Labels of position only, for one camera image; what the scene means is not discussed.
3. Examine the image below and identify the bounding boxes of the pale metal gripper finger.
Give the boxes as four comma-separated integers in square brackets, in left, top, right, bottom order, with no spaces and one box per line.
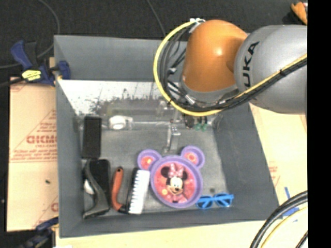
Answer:
[170,126,182,153]
[162,127,173,153]

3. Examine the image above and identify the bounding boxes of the purple mouse-eared plate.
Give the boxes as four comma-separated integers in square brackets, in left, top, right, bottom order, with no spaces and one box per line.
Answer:
[137,145,206,209]

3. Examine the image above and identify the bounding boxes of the white tape roll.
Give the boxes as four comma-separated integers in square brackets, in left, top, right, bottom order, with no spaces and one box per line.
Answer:
[108,115,133,131]

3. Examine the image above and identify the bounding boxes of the grey metal bin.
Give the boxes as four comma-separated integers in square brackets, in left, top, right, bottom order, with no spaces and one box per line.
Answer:
[53,35,280,237]

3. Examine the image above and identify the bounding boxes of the black brush white bristles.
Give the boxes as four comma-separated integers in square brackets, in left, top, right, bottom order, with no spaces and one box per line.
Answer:
[125,167,151,215]

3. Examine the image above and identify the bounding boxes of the blue sunglasses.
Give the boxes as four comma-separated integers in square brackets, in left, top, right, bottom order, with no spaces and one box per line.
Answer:
[195,193,235,210]

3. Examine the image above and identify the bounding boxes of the black flat block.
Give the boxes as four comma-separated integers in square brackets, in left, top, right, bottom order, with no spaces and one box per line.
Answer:
[82,116,102,159]

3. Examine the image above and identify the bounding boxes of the brown cardboard board red print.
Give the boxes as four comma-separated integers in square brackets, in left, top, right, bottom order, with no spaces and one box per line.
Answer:
[6,77,308,232]

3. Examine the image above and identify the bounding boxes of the orange handled tool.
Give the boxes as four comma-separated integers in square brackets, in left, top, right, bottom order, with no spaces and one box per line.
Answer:
[111,166,125,212]

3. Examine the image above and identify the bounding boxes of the black curved handle tool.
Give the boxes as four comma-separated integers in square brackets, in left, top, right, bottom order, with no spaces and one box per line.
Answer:
[82,159,112,220]

